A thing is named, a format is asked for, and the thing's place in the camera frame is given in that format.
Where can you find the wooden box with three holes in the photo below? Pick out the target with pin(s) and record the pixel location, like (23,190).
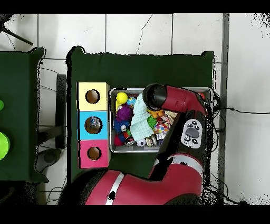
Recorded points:
(93,106)

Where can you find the shallow metal mesh bin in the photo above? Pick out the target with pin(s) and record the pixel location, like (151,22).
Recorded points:
(126,150)

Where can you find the yellow smooth ball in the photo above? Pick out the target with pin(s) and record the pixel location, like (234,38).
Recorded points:
(121,97)

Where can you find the black and white soccer ball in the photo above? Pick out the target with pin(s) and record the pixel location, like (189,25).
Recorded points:
(141,143)

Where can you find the mint green cloth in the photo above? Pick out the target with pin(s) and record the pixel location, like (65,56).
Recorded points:
(140,120)

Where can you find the purple spiky ball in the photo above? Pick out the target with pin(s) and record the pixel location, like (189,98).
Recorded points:
(124,112)

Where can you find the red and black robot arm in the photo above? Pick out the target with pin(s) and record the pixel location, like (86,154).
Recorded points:
(158,186)

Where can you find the small bright green object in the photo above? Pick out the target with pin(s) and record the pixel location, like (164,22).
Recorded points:
(1,105)

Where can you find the black tripod leg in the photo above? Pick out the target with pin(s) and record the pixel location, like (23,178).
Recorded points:
(19,38)

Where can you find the large bright green cup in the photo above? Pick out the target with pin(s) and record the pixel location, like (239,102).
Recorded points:
(3,145)

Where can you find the dark green side table cloth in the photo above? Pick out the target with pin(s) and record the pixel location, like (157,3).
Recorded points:
(16,105)

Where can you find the orange plastic block toy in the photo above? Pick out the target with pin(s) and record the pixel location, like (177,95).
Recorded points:
(157,113)

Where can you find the globe print ball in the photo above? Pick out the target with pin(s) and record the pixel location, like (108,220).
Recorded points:
(131,101)

